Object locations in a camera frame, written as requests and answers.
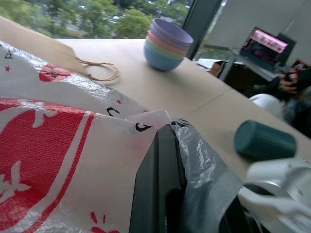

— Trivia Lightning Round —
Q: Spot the brown cardboard box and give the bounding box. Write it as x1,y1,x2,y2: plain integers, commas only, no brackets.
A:
209,60,235,79

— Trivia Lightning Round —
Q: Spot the seated person in dark clothes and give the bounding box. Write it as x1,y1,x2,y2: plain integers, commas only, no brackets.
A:
252,60,311,132

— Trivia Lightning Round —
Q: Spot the blue plastic bowl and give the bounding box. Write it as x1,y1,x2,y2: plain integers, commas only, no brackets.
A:
143,43,183,72

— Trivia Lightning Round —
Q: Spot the brown paper bag with handles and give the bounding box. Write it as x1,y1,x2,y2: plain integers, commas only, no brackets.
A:
0,16,121,84

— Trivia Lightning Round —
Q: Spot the dark window frame pillar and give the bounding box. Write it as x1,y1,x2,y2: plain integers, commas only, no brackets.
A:
181,0,228,61

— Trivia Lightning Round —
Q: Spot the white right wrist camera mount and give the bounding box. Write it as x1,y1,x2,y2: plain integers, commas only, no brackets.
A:
237,186,311,233

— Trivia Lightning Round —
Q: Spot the white round object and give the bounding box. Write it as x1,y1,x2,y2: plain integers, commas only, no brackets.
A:
249,93,281,117

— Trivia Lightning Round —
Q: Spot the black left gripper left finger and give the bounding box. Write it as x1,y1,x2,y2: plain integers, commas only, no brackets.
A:
128,123,186,233

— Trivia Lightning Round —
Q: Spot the white plastic bag red print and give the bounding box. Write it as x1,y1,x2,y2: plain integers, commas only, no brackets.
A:
0,40,244,233

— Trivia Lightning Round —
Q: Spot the open laptop with pink screen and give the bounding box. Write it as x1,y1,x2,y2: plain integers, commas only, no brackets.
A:
240,26,290,67

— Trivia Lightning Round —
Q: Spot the grey background desk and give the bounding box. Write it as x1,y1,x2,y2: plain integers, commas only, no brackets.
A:
218,47,282,83

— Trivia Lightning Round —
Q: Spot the purple plastic bowl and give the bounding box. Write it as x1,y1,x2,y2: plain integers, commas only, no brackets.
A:
150,18,194,51

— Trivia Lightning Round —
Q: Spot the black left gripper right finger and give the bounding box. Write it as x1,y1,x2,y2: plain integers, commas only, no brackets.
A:
175,126,259,233

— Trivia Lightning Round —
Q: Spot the green plastic bowl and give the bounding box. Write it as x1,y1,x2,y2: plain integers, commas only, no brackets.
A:
144,36,186,61

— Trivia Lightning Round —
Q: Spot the dark teal ribbed cylinder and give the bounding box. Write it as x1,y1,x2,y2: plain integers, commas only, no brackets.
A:
234,119,297,161

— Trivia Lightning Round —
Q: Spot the pink plastic bowl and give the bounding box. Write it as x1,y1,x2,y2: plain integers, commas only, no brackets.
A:
147,31,190,55

